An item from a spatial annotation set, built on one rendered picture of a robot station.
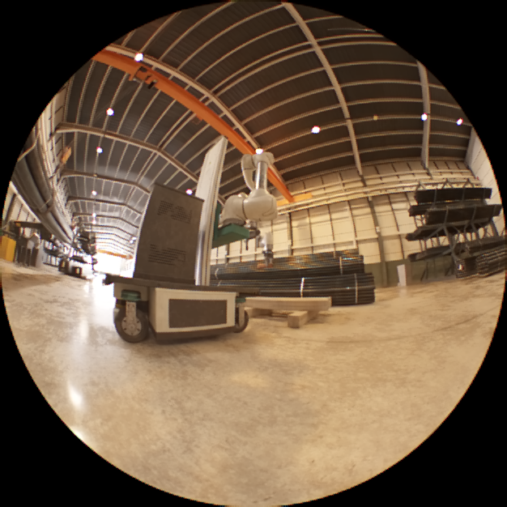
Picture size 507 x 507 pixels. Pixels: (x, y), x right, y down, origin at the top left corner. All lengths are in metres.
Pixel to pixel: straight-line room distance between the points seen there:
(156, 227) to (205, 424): 0.80
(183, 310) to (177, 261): 0.25
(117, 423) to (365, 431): 0.49
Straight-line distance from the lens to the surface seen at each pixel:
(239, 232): 1.02
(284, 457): 0.36
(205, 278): 1.02
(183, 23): 9.73
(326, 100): 10.34
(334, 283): 2.55
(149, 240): 0.81
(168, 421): 0.42
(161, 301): 0.74
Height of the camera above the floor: 0.31
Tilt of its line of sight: 13 degrees up
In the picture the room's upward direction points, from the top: 1 degrees clockwise
